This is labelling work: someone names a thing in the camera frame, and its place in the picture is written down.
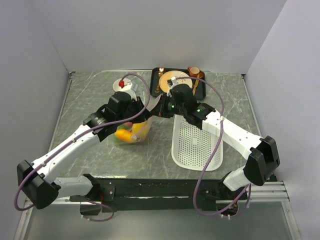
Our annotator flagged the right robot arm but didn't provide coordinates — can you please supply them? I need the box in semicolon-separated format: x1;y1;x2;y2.
150;84;280;199

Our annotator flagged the gold fork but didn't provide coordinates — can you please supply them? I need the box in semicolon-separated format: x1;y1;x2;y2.
155;67;164;94

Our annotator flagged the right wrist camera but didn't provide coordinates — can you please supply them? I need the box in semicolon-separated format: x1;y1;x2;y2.
166;76;177;97

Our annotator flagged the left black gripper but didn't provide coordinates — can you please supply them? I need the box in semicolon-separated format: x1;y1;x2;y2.
116;96;152;126

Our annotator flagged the clear zip top bag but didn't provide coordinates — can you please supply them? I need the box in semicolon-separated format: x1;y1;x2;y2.
113;96;162;146

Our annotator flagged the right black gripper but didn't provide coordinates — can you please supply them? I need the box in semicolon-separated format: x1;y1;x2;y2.
151;92;187;119

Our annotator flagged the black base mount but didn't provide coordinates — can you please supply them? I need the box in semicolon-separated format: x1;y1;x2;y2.
85;174;242;212

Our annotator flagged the orange mango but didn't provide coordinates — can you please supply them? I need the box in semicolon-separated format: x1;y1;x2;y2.
114;129;132;143

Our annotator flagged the gold knife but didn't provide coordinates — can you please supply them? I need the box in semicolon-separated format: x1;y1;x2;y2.
190;72;200;96

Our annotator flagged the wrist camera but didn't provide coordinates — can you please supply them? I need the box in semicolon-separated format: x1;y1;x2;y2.
115;78;138;94
166;76;177;97

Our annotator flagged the cream and peach plate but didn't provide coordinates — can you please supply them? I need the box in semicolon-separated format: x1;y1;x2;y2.
159;70;193;93

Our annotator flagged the white and brown bowl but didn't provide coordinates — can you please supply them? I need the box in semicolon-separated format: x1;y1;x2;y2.
112;78;133;92

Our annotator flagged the aluminium rail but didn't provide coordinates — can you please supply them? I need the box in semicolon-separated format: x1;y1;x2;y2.
24;182;291;206

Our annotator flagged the white plastic basket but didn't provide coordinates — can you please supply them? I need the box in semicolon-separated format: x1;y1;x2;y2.
171;115;219;171

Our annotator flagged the gold spoon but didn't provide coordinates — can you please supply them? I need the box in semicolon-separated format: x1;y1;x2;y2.
190;71;205;88

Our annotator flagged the green grape bunch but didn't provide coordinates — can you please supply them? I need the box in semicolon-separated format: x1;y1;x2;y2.
114;125;127;144

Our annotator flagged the small brown cup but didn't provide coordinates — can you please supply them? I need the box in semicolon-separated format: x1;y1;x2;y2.
187;66;201;78

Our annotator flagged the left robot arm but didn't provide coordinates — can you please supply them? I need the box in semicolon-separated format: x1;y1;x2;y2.
17;91;151;210

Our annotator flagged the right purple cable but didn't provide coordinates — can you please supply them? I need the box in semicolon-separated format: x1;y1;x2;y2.
174;76;252;218

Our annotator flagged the yellow bell pepper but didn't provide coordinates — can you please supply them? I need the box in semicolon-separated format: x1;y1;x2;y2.
131;122;149;138

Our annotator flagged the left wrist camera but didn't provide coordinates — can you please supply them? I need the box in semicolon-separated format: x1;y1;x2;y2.
115;78;138;94

